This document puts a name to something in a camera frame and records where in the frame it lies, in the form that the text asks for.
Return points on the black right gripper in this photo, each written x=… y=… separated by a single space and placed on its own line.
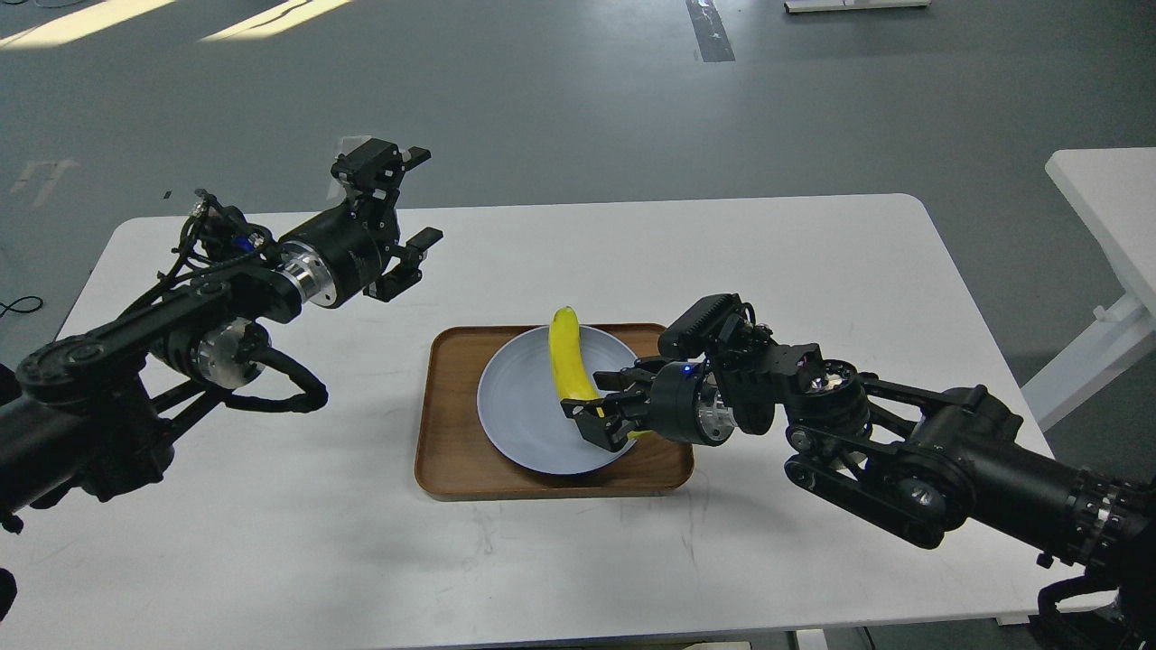
x=679 y=402

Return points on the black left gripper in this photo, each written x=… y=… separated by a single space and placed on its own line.
x=344 y=250

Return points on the yellow banana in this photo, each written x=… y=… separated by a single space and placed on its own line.
x=570 y=376

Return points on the light blue plate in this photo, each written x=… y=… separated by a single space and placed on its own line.
x=521 y=414

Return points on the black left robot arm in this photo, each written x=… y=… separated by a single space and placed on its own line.
x=102 y=411

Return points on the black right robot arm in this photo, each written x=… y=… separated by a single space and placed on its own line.
x=914 y=462

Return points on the brown wooden tray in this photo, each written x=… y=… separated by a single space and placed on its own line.
x=455 y=461

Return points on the white table base far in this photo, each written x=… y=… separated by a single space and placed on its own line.
x=824 y=6

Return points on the white side table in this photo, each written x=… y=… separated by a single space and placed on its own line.
x=1112 y=190

